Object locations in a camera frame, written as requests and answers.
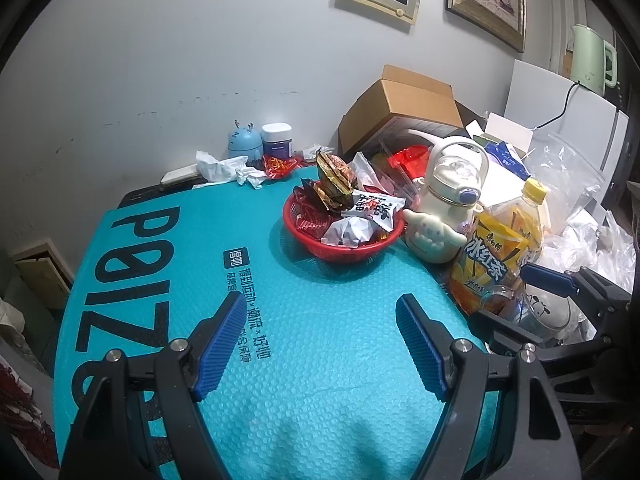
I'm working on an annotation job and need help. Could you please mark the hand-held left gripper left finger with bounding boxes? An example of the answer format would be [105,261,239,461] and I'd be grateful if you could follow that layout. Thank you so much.
[57,290,247,480]

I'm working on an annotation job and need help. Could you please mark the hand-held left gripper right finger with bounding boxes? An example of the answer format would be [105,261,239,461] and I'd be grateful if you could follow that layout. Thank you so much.
[395,292,583,480]

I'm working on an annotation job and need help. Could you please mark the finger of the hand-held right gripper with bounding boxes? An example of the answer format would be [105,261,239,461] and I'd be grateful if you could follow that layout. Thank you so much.
[467,309,551,361]
[520,262,633,312]

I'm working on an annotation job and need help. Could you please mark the red plastic basket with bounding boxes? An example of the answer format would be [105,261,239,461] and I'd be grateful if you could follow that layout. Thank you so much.
[282,192,406,262]

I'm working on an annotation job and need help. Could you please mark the white foil snack packet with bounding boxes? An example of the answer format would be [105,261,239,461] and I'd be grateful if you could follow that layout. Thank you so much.
[320,215,383,250]

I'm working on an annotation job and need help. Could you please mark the black and white snack packet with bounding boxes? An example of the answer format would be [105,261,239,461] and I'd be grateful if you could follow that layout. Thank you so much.
[341,190,407,222]

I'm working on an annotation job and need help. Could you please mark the red gold snack packet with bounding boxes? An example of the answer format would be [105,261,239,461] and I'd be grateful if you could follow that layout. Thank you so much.
[292,185,331,233]

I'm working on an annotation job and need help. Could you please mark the brown striped snack packet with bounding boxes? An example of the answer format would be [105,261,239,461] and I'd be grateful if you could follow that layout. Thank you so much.
[315,152,358,211]

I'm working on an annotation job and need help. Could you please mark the clear glass mug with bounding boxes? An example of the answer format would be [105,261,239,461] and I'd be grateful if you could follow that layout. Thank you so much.
[480,285,523,321]

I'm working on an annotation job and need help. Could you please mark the white cartoon mug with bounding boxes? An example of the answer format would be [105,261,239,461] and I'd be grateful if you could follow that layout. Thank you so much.
[520,290,576,341]

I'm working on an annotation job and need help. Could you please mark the white plastic bags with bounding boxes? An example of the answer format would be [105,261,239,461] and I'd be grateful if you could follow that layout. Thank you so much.
[542,210,636,291]

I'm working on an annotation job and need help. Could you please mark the yellow iced tea bottle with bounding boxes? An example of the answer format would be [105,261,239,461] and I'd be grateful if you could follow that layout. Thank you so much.
[447,177,546,316]

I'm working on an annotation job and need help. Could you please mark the teal printed bubble mat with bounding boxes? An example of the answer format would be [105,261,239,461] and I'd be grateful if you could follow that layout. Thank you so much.
[52,175,501,480]

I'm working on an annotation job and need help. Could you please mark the clear plastic bag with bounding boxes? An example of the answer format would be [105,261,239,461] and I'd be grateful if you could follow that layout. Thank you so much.
[525,132,608,221]

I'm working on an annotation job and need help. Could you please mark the white cartoon water bottle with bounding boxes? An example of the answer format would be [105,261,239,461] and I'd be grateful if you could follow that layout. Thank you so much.
[402,136,491,263]

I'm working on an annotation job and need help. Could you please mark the blue and white packet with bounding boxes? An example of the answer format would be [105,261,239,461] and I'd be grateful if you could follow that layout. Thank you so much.
[482,140,531,176]

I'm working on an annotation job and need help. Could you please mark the small white carton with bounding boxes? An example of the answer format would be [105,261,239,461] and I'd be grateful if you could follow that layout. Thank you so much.
[470,112,536,153]

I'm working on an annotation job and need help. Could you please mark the flat white box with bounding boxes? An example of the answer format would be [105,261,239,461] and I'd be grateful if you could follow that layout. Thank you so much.
[160,164,201,186]

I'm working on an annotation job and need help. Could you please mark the crumpled white tissue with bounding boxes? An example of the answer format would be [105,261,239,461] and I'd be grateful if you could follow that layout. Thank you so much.
[195,150,266,190]

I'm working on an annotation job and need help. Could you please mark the red plastic packaging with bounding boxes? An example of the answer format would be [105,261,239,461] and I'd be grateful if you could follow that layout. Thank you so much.
[387,144,433,181]

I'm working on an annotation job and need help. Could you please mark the white fridge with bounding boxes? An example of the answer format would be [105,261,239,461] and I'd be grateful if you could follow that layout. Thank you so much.
[502,59,631,181]

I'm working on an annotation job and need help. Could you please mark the red crumpled snack packet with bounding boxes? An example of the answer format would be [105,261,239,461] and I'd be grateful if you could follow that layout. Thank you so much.
[262,154,303,180]

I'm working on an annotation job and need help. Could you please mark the blue round humidifier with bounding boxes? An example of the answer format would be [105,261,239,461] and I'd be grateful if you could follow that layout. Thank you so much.
[227,120,263,161]

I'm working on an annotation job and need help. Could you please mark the dark jar with white lid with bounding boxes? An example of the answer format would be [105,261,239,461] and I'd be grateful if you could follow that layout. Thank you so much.
[261,122,294,157]

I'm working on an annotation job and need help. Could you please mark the green electric kettle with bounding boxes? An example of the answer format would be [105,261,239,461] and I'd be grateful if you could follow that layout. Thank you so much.
[570,24,618,97]

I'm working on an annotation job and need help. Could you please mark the open cardboard box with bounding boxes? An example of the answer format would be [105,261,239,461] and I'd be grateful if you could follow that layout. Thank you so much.
[337,64,468,158]

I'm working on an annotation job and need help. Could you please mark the black power cable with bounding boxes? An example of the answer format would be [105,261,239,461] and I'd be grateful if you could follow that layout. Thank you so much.
[532,80,581,131]

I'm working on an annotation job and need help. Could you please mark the wooden wall panel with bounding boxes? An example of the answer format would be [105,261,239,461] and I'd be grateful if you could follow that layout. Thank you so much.
[10,240,76,311]

